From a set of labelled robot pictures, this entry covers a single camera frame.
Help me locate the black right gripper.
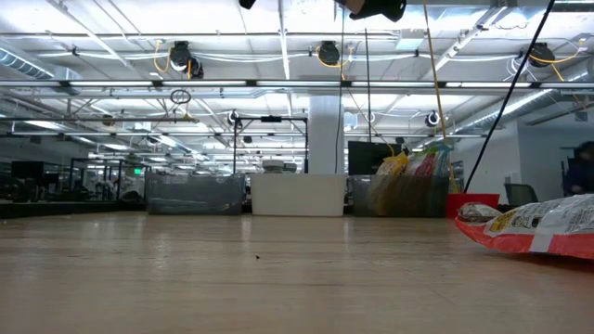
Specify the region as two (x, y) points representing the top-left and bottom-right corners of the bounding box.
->
(348, 0), (407, 23)

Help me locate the orange ramen packet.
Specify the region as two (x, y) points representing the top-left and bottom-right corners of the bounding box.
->
(454, 193), (594, 261)

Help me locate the person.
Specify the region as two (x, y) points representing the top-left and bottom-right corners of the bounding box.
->
(562, 141), (594, 197)

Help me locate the long ceiling light strip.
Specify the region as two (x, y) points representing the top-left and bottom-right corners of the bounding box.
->
(0, 79), (535, 90)

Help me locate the green red ramen packet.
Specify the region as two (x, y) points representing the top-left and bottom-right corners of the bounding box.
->
(407, 148), (438, 178)

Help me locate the black camera stand frame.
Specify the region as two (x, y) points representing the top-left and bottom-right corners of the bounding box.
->
(231, 115), (310, 175)

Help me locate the grey translucent plastic bin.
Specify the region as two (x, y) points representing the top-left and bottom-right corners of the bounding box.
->
(350, 174), (450, 218)
(144, 172), (246, 216)

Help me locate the yellow ramen packet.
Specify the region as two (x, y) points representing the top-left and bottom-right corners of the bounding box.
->
(370, 152), (412, 217)

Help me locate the yellow floor cable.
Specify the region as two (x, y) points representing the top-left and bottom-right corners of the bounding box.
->
(421, 0), (458, 194)

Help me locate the grey office chair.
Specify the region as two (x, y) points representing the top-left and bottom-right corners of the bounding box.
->
(504, 183), (537, 208)

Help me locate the white plastic bin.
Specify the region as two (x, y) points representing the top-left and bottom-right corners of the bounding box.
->
(250, 173), (347, 218)

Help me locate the blue white ramen packet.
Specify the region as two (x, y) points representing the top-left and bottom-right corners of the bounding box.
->
(433, 144), (452, 178)

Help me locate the black hanging cable loop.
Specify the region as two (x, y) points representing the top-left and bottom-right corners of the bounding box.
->
(169, 88), (192, 106)

